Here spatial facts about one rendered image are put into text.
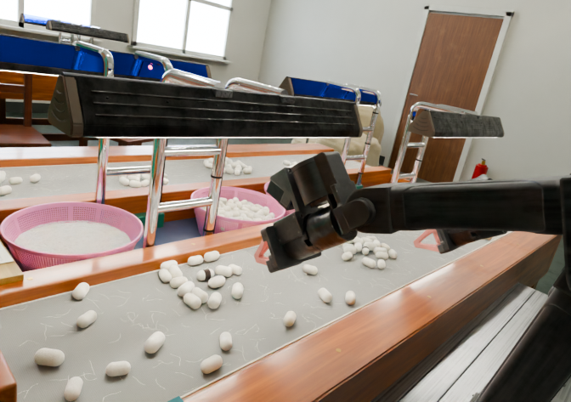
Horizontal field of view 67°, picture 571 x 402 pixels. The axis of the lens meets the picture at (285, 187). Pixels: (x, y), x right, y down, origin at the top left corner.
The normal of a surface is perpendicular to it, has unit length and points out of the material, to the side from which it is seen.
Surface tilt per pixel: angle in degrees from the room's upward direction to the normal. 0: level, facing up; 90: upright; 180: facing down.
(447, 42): 90
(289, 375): 0
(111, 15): 90
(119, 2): 90
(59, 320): 0
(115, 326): 0
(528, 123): 90
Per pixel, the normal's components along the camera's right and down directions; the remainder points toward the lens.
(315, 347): 0.18, -0.94
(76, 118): 0.69, -0.22
